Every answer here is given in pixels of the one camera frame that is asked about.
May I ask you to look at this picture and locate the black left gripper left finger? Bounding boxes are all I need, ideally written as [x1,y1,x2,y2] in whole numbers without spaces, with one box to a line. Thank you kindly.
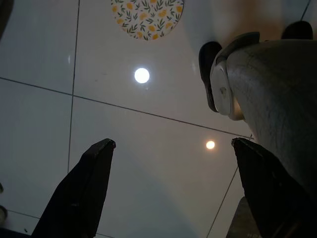
[31,138,116,238]

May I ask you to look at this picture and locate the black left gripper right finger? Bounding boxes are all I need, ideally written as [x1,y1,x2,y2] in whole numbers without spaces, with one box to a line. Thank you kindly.
[231,137,317,238]

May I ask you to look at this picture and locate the round floral mat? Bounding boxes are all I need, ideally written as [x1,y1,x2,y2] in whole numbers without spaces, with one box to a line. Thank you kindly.
[110,0,185,41]

